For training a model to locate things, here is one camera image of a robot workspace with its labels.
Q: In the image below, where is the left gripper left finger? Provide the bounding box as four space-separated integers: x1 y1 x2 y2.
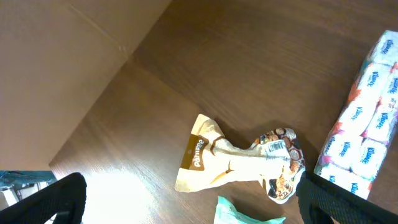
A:
1 172 87 224

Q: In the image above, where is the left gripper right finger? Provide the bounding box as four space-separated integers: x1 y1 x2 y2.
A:
296 172 397 223

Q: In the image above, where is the Kleenex tissue multipack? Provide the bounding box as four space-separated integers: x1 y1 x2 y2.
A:
314 30 397 199

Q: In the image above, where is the teal wet wipes packet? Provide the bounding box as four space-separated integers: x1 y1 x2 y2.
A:
213 196 286 224

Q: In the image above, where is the crumpled beige snack bag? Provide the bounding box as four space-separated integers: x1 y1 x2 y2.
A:
175 114 305 204

